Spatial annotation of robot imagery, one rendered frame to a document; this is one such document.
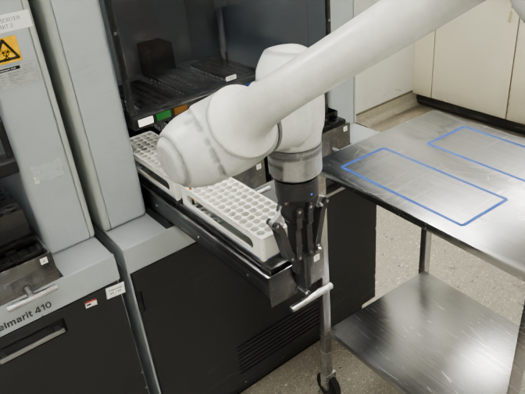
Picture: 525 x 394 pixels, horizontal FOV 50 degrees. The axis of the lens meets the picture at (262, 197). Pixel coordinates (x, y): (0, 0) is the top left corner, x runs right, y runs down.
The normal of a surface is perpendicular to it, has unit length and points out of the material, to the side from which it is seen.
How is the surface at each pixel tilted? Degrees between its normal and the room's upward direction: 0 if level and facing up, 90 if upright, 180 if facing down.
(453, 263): 0
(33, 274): 90
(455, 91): 90
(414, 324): 0
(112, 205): 90
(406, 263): 0
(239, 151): 85
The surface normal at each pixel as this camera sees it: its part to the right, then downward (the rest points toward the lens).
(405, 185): -0.09, -0.86
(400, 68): 0.61, 0.36
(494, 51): -0.79, 0.37
